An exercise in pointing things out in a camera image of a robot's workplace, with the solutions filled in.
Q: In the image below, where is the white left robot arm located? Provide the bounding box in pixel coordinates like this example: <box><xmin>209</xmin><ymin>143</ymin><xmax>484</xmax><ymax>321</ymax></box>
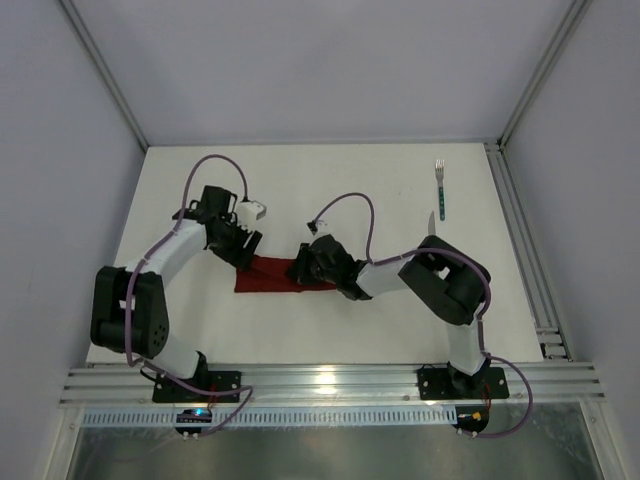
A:
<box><xmin>90</xmin><ymin>185</ymin><xmax>267</xmax><ymax>395</ymax></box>

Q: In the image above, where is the aluminium right side rail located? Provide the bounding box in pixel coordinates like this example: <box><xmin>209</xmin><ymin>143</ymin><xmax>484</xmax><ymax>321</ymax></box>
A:
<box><xmin>484</xmin><ymin>143</ymin><xmax>573</xmax><ymax>362</ymax></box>

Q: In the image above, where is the slotted cable duct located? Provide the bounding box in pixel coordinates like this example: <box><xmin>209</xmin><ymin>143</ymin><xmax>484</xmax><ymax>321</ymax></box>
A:
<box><xmin>81</xmin><ymin>404</ymin><xmax>458</xmax><ymax>428</ymax></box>

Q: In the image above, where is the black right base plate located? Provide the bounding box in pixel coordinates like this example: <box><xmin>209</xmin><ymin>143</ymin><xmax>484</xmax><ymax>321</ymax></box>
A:
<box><xmin>416</xmin><ymin>366</ymin><xmax>510</xmax><ymax>400</ymax></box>

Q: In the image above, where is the right corner frame post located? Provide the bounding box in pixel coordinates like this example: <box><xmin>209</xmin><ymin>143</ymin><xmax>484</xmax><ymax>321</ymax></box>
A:
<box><xmin>497</xmin><ymin>0</ymin><xmax>592</xmax><ymax>149</ymax></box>

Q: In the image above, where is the corner frame post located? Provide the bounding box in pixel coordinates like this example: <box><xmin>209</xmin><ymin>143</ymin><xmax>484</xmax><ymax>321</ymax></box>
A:
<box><xmin>497</xmin><ymin>0</ymin><xmax>592</xmax><ymax>149</ymax></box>
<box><xmin>55</xmin><ymin>0</ymin><xmax>150</xmax><ymax>153</ymax></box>

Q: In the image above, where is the aluminium rail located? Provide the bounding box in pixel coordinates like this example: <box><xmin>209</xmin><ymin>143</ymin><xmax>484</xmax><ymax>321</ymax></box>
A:
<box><xmin>59</xmin><ymin>362</ymin><xmax>605</xmax><ymax>407</ymax></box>
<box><xmin>484</xmin><ymin>143</ymin><xmax>573</xmax><ymax>362</ymax></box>

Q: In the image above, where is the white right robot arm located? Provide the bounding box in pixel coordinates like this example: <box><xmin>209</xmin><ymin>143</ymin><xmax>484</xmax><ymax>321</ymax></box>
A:
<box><xmin>286</xmin><ymin>234</ymin><xmax>491</xmax><ymax>398</ymax></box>

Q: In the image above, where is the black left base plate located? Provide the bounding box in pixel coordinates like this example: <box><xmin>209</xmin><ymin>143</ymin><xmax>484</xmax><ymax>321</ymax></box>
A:
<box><xmin>152</xmin><ymin>370</ymin><xmax>242</xmax><ymax>404</ymax></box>

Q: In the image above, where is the fork with teal handle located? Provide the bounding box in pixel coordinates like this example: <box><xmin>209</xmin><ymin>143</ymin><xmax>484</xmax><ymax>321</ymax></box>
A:
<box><xmin>434</xmin><ymin>159</ymin><xmax>446</xmax><ymax>221</ymax></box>

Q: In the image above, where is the aluminium front rail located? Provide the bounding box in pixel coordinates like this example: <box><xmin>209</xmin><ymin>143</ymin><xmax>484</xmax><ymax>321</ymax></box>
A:
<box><xmin>59</xmin><ymin>362</ymin><xmax>605</xmax><ymax>407</ymax></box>

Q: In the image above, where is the dark red cloth napkin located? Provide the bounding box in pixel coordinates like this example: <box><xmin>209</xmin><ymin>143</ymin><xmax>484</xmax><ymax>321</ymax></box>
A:
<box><xmin>234</xmin><ymin>255</ymin><xmax>336</xmax><ymax>293</ymax></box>

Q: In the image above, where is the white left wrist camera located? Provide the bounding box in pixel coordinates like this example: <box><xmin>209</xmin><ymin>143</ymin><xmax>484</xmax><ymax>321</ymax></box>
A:
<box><xmin>235</xmin><ymin>200</ymin><xmax>267</xmax><ymax>231</ymax></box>

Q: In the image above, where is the knife with teal handle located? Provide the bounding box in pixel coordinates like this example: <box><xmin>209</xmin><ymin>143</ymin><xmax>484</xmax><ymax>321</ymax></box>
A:
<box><xmin>427</xmin><ymin>211</ymin><xmax>436</xmax><ymax>236</ymax></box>

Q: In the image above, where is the left corner frame post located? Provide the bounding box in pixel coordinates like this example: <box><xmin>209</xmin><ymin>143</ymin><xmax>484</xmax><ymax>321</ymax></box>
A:
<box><xmin>55</xmin><ymin>0</ymin><xmax>150</xmax><ymax>153</ymax></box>

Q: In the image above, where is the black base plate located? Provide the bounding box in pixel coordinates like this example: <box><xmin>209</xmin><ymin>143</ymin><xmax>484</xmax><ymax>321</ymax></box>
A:
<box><xmin>416</xmin><ymin>366</ymin><xmax>510</xmax><ymax>400</ymax></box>
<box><xmin>152</xmin><ymin>370</ymin><xmax>242</xmax><ymax>404</ymax></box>

